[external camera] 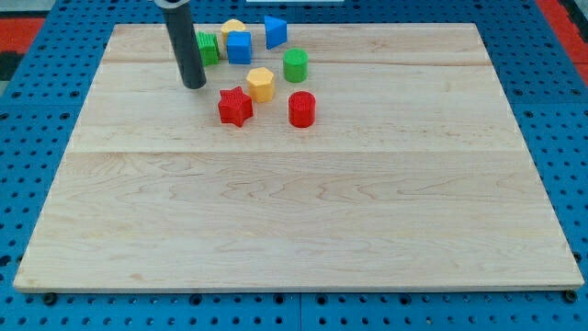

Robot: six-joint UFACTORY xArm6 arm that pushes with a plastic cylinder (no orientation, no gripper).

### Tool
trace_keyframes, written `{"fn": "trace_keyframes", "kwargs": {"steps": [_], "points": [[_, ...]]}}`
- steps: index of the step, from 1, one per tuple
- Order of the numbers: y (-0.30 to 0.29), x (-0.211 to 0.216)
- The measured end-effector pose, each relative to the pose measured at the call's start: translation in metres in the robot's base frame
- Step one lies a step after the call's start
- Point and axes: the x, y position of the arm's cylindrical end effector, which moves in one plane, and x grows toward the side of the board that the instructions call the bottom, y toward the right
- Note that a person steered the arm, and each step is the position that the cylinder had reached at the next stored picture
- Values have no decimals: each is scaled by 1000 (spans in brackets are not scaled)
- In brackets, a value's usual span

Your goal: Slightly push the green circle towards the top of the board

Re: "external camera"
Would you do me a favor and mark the red star block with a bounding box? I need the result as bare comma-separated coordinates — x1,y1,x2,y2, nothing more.
218,86,254,127

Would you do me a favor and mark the light wooden board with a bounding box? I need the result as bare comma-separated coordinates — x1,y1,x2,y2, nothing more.
14,23,584,293

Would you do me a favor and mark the red cylinder block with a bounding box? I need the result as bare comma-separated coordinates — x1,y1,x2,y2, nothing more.
288,91,316,128

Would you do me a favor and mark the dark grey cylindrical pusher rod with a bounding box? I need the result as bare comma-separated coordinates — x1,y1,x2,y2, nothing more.
154,0,207,89

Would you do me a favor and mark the blue cube block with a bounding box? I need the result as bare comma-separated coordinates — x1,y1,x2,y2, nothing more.
226,31,253,64

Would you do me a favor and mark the yellow pentagon block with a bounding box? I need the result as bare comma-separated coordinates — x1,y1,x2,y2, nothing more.
220,18,247,43

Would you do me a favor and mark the blue triangle block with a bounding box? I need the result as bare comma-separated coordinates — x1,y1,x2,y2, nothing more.
264,16,288,50

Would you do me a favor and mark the yellow hexagon block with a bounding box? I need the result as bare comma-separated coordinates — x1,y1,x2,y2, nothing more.
246,67,276,103

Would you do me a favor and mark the green cylinder block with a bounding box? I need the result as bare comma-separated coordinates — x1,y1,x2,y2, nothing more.
283,48,309,83

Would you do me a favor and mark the green star block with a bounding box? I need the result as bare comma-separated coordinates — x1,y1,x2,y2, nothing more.
197,31,220,66

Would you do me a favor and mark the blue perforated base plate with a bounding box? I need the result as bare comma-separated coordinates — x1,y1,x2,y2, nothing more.
1,0,587,330

